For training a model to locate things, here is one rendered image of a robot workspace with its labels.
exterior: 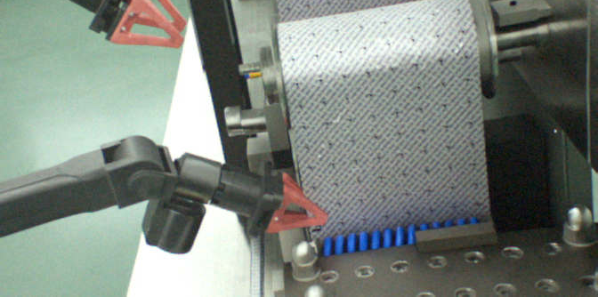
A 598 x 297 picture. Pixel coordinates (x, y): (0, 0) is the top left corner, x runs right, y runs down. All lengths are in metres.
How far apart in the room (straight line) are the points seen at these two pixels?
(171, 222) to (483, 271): 0.39
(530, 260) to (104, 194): 0.51
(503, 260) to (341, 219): 0.21
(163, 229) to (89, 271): 2.10
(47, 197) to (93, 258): 2.22
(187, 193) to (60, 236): 2.41
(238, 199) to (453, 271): 0.28
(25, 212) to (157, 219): 0.15
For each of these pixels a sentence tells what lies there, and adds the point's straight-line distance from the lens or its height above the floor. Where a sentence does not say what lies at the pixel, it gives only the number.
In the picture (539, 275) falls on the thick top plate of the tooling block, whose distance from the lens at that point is 1.10.
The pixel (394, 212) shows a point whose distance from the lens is 1.18.
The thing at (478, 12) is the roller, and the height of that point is 1.30.
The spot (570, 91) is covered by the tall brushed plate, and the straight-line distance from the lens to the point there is 1.11.
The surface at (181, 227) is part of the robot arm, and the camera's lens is 1.14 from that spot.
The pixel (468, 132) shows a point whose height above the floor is 1.16.
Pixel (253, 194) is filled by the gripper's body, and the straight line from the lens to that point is 1.12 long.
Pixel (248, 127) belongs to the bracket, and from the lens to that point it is 1.19.
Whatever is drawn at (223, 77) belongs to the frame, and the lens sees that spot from 1.44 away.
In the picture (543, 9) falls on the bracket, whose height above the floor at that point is 1.29.
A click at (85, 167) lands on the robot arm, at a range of 1.10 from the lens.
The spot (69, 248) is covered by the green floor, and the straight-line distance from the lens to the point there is 3.42.
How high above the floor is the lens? 1.67
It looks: 25 degrees down
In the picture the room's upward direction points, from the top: 9 degrees counter-clockwise
